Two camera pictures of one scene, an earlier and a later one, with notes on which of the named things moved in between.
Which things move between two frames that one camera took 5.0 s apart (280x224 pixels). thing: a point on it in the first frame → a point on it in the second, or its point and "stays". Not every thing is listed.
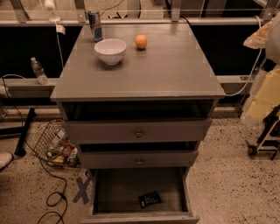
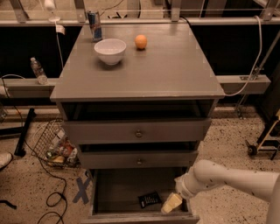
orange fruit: [141, 41] stays
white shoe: [5, 158] stays
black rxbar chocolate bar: [149, 199] stays
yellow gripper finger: [257, 39] → [171, 202]
